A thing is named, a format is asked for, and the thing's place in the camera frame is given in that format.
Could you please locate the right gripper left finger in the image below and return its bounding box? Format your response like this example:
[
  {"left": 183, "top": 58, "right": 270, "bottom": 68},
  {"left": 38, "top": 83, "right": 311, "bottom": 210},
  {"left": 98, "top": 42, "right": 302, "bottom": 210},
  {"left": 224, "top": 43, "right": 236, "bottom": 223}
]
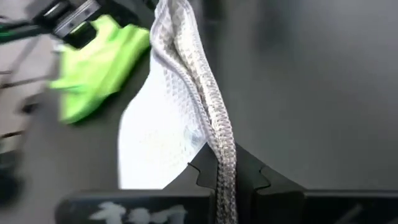
[{"left": 55, "top": 142, "right": 218, "bottom": 224}]

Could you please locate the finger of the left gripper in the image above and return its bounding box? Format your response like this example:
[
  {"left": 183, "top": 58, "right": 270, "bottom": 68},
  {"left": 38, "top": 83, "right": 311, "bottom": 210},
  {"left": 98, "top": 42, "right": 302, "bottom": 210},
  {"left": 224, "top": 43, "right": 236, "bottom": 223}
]
[{"left": 99, "top": 0, "right": 160, "bottom": 30}]

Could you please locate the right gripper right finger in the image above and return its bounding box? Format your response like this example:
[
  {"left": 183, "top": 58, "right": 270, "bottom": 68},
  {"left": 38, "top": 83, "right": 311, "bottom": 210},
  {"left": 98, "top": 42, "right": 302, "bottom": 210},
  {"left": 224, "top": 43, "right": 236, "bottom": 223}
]
[{"left": 234, "top": 142, "right": 398, "bottom": 224}]

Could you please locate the green microfiber towel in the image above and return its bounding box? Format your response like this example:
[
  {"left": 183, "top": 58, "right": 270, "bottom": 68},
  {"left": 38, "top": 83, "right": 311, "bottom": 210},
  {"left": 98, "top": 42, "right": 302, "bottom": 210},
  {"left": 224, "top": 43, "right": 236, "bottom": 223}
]
[{"left": 49, "top": 14, "right": 151, "bottom": 124}]

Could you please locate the white grey microfiber towel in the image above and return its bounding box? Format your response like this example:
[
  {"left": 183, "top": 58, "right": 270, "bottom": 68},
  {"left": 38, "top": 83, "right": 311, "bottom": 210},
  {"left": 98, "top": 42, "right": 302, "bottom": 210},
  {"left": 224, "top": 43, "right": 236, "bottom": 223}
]
[{"left": 117, "top": 0, "right": 239, "bottom": 224}]

